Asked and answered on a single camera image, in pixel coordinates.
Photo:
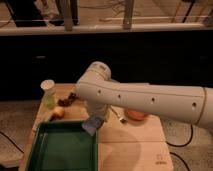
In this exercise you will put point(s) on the blue sponge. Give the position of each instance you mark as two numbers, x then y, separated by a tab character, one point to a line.
92	124

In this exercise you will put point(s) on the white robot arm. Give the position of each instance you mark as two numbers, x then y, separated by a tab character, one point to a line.
188	104

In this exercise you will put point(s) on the green plastic tray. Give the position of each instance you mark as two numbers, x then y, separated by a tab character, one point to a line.
63	146

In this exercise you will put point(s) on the metal fork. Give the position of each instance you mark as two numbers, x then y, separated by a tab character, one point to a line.
120	118

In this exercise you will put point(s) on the orange bowl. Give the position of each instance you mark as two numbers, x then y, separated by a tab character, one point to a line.
135	115

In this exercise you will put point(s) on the dark brown dried food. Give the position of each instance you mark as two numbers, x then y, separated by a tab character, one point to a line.
67	101

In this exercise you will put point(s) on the red apple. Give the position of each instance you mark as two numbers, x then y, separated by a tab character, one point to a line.
58	112

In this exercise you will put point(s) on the pale green plastic cup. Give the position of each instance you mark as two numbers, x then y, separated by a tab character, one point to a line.
49	101

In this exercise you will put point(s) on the white paper cup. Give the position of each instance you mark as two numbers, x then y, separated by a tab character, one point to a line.
48	86

